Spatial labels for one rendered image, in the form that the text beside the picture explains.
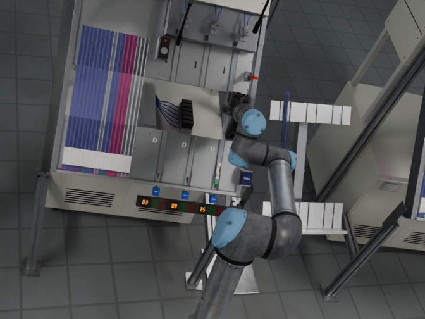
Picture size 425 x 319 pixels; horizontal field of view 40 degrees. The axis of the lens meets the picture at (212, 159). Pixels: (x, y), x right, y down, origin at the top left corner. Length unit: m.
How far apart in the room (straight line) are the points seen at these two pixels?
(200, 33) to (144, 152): 0.47
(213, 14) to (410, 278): 1.92
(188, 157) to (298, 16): 2.80
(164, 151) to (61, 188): 0.70
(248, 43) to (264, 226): 0.83
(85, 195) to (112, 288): 0.44
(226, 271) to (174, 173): 0.62
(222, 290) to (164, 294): 1.08
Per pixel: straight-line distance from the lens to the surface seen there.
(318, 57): 4.43
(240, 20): 2.17
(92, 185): 2.65
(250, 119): 1.83
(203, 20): 2.13
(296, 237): 1.62
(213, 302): 1.70
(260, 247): 1.57
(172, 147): 2.14
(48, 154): 2.83
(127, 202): 2.74
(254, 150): 1.88
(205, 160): 2.17
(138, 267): 2.77
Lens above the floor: 2.34
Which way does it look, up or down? 45 degrees down
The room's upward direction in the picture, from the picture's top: 25 degrees clockwise
